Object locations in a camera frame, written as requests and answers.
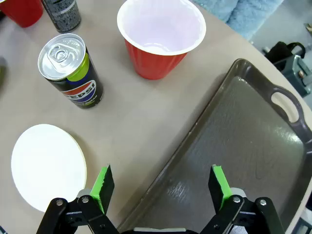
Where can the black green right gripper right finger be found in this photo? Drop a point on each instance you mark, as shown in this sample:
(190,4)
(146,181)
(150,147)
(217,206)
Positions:
(220,192)

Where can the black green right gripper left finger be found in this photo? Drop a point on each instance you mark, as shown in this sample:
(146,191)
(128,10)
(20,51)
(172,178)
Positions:
(101,195)

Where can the white bowl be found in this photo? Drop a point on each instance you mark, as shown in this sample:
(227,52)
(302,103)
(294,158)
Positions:
(46,165)

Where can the black Pepsi can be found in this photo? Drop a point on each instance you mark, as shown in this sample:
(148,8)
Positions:
(80,90)

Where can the large red plastic cup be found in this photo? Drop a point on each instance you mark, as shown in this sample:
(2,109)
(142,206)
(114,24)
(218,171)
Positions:
(156,63)
(22,12)

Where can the black white speckled can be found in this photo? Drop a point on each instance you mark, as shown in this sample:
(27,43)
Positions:
(63,17)

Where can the dark brown serving tray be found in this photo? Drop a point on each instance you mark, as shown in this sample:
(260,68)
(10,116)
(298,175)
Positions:
(231,146)

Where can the black bag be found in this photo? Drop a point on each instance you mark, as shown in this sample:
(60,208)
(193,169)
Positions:
(280,52)

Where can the person in blue fleece jacket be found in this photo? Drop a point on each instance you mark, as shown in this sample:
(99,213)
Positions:
(243,14)

